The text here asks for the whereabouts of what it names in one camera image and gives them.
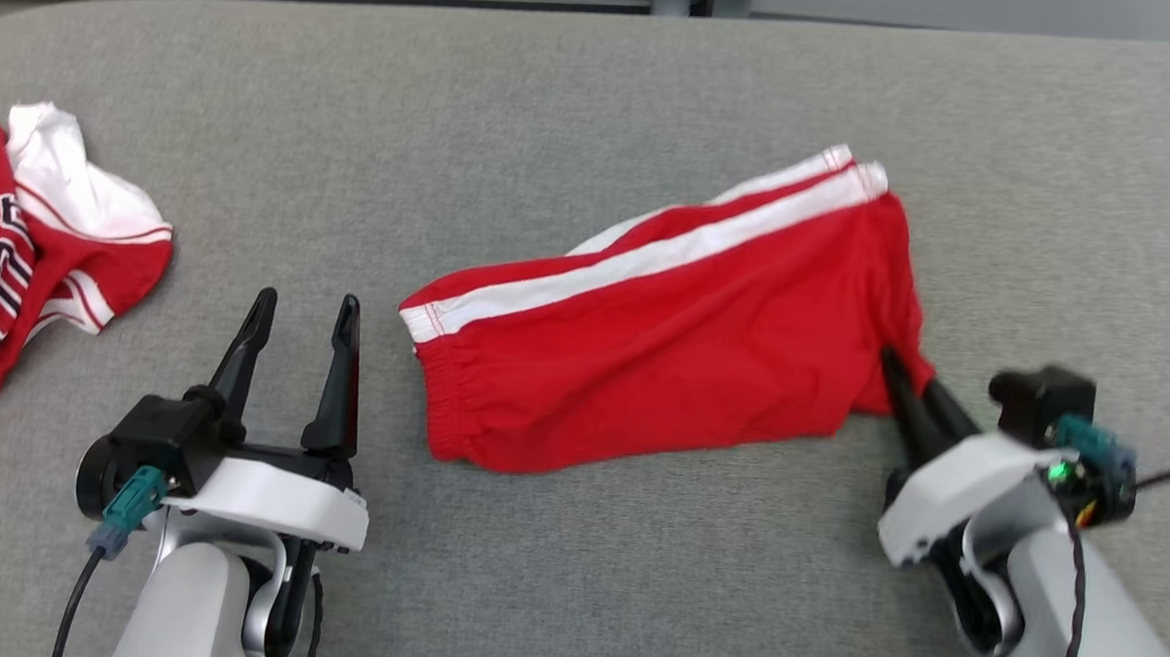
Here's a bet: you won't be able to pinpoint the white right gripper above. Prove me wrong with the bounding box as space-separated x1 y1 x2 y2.
870 346 1085 577

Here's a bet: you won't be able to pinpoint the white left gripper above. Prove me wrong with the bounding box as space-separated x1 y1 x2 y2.
158 283 382 556

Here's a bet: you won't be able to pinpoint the red shorts with white stripes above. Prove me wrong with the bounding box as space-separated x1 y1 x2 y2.
391 122 948 496

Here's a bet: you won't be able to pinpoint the red jersey with white sleeves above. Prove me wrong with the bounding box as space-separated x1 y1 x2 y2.
0 100 181 420

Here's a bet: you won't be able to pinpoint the teal right cable connector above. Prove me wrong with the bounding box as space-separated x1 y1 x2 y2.
1050 413 1140 489

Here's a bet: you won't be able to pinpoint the teal cable connector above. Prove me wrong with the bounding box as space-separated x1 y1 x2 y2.
1050 413 1140 489
85 463 170 562

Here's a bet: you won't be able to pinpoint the teal left cable connector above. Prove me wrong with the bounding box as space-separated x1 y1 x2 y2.
85 463 170 562

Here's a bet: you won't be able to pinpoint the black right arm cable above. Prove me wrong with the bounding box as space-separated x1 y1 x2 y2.
1053 514 1094 657

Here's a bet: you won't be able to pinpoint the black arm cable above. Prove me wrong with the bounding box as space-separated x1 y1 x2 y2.
302 574 327 657
1053 514 1094 657

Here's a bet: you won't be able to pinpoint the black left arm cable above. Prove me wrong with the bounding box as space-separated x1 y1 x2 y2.
302 574 327 657

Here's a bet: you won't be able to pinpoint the black left camera cable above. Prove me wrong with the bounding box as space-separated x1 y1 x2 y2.
52 546 109 657

